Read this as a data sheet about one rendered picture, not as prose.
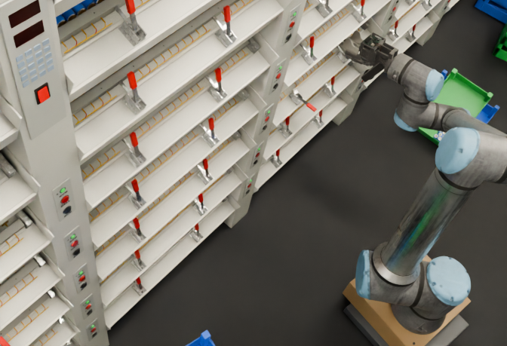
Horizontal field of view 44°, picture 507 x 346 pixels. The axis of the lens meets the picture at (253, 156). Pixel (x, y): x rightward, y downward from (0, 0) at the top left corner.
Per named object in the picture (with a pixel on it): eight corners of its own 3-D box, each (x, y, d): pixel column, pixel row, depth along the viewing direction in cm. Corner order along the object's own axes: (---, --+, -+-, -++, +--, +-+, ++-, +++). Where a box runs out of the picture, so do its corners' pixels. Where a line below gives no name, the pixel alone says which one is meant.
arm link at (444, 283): (452, 323, 204) (477, 304, 189) (401, 313, 202) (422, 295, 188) (450, 279, 212) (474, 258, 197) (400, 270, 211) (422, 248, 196)
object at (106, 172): (263, 72, 166) (287, 49, 154) (84, 216, 136) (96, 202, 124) (213, 13, 165) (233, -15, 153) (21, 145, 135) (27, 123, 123)
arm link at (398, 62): (410, 74, 210) (394, 89, 205) (397, 67, 212) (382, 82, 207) (416, 53, 203) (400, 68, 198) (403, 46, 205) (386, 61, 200)
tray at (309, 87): (369, 44, 233) (383, 32, 225) (263, 136, 203) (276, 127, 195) (333, 1, 232) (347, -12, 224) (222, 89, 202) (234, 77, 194)
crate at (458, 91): (447, 152, 274) (450, 148, 266) (409, 125, 279) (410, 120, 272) (490, 99, 275) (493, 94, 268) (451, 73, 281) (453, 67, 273)
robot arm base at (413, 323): (455, 314, 216) (468, 304, 208) (417, 345, 208) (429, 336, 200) (417, 270, 223) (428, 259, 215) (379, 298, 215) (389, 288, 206)
